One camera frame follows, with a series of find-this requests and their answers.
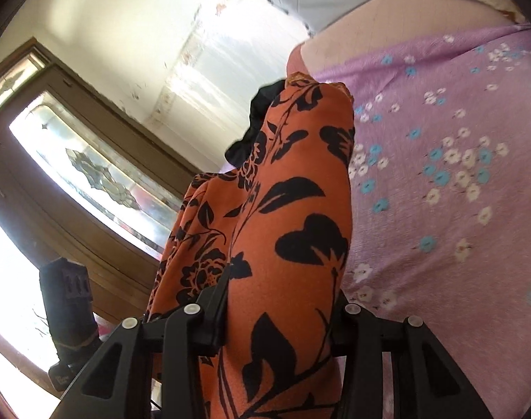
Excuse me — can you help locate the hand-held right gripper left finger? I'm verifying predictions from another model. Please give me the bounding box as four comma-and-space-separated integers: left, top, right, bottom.
49, 265, 232, 419

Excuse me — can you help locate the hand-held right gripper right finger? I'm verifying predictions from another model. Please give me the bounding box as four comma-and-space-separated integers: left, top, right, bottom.
331, 292, 494, 419

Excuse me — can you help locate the orange black floral cloth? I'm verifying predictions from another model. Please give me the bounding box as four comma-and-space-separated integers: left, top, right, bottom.
145, 72, 356, 419

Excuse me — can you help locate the wooden door with patterned glass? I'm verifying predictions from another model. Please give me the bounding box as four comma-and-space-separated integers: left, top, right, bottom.
0, 38, 202, 324

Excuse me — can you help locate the purple floral bedsheet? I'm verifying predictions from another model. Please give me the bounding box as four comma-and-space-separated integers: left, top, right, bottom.
311, 24, 531, 419

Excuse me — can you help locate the black crumpled cloth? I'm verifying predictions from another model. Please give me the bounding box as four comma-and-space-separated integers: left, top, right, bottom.
224, 79, 289, 170

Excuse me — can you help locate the pink mattress sheet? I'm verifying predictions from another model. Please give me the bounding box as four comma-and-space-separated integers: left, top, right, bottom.
286, 0, 530, 80

